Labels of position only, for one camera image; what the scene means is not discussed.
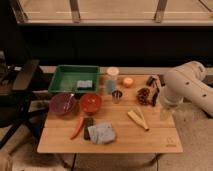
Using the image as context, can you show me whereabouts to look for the orange red pepper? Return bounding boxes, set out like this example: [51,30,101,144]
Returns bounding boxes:
[70,116,85,139]

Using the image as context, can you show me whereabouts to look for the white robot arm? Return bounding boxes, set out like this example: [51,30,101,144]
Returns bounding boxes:
[159,61,213,117]

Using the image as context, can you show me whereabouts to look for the green plastic tray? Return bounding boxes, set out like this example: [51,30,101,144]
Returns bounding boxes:
[48,65,100,93]

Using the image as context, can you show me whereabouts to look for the small metal cup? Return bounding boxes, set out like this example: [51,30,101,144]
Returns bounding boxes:
[112,90,123,104]

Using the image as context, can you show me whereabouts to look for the clear jar with white lid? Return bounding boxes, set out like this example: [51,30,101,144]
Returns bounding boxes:
[105,67,119,94]

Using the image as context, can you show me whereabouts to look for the red bowl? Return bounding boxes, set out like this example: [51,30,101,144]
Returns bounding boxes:
[79,93,102,115]

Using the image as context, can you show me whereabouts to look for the small blue sponge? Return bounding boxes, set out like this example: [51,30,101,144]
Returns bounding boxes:
[77,80,92,88]

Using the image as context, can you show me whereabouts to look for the wooden folding table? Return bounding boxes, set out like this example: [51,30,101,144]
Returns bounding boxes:
[37,75,183,154]

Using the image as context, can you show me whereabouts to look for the brown pine cone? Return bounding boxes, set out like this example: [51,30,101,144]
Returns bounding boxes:
[137,88,150,105]

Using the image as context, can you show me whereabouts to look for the black remote control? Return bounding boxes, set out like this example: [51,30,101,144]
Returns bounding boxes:
[84,117,94,140]

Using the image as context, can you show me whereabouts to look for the grey blue cloth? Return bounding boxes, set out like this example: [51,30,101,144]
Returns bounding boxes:
[88,122,116,144]

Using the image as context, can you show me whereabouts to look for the purple bowl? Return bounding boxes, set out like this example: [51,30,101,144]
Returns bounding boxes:
[49,93,76,115]

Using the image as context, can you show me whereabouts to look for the black chair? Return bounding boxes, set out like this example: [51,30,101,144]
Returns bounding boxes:
[0,60,48,149]

